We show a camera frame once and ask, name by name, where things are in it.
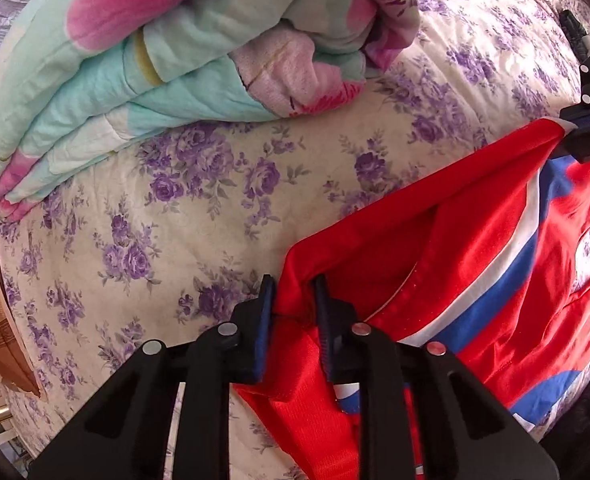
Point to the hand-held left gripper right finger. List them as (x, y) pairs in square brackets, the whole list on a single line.
[(328, 330)]

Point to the red blue white jersey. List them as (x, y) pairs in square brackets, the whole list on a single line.
[(475, 240)]

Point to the folded floral quilt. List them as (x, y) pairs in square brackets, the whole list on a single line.
[(175, 60)]

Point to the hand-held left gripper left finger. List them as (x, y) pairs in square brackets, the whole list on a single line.
[(264, 327)]

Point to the purple floral bed sheet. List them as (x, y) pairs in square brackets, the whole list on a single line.
[(225, 200)]

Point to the brown wooden bed frame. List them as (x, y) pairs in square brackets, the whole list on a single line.
[(0, 320)]

